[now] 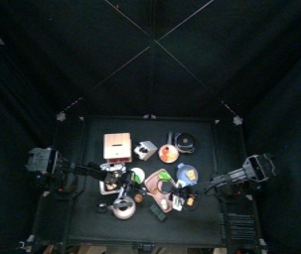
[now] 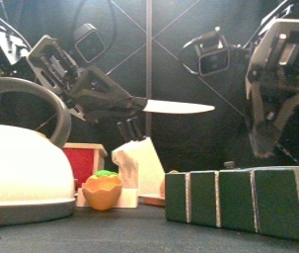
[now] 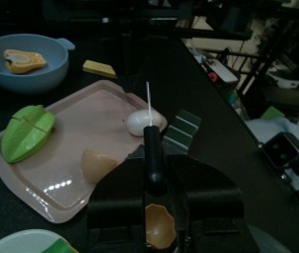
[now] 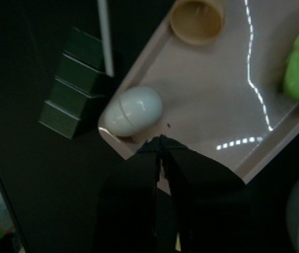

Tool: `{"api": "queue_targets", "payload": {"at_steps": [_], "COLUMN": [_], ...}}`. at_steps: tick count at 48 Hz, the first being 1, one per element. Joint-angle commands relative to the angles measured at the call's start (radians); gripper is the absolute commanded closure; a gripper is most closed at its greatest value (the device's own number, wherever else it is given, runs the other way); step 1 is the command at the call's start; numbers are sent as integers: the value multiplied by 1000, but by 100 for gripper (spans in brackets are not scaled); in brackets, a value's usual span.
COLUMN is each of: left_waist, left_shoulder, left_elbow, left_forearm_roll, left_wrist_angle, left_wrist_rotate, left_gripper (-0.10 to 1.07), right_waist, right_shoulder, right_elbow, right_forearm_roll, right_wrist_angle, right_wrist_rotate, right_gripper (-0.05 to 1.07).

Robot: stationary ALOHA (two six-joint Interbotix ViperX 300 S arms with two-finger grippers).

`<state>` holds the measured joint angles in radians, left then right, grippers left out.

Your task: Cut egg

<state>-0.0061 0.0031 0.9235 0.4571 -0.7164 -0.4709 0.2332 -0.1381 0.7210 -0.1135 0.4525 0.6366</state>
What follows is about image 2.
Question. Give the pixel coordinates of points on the green toy sushi roll slice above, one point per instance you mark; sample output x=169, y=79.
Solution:
x=276, y=204
x=235, y=201
x=203, y=199
x=175, y=197

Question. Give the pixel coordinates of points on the grey vertical frame pole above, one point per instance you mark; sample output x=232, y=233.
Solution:
x=148, y=66

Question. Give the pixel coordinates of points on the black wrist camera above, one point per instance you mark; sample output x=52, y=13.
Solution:
x=213, y=61
x=88, y=43

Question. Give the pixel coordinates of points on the orange toy fruit green top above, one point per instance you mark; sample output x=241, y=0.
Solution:
x=101, y=194

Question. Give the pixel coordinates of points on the wooden toy box red front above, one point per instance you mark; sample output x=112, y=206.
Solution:
x=82, y=161

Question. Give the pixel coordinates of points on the white blade toy knife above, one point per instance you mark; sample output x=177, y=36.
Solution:
x=177, y=106

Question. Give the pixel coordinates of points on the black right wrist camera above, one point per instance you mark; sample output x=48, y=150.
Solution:
x=213, y=61

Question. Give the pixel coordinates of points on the white toy knife block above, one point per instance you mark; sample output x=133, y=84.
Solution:
x=144, y=164

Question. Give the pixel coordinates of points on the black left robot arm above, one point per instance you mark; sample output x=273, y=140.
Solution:
x=1, y=39

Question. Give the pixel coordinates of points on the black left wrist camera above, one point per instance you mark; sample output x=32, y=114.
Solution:
x=88, y=43

